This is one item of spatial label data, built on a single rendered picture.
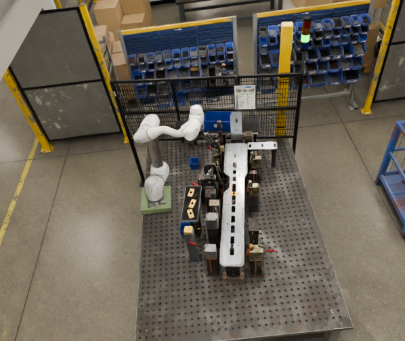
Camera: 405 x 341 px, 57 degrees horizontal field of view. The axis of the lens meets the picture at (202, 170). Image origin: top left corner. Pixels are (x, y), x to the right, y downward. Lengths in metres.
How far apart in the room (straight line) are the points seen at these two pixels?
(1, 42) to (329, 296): 2.85
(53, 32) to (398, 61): 4.29
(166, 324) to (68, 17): 3.39
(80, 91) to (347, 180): 3.58
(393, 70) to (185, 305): 4.10
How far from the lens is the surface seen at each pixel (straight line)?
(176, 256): 3.33
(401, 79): 5.85
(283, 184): 3.77
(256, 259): 2.96
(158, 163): 3.53
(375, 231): 4.47
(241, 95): 3.82
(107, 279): 4.23
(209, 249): 2.91
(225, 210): 3.18
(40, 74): 5.19
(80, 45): 4.84
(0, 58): 0.73
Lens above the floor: 3.53
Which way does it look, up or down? 46 degrees down
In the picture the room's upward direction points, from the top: 8 degrees counter-clockwise
